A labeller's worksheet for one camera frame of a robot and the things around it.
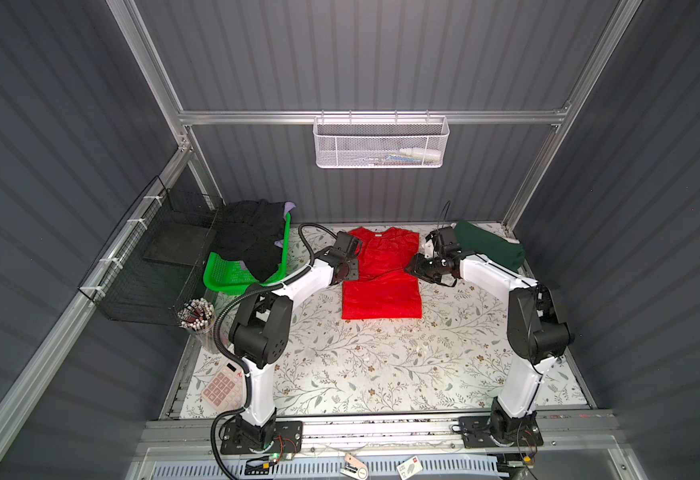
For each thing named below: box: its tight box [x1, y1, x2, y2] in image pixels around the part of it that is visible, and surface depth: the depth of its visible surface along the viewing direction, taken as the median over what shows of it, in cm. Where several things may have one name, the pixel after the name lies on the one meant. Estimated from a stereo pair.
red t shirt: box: [341, 227, 423, 320], surface depth 102 cm
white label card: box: [396, 455, 423, 480], surface depth 70 cm
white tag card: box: [340, 453, 369, 480], surface depth 69 cm
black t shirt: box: [211, 199, 285, 282], surface depth 110 cm
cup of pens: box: [177, 298, 219, 354], surface depth 78 cm
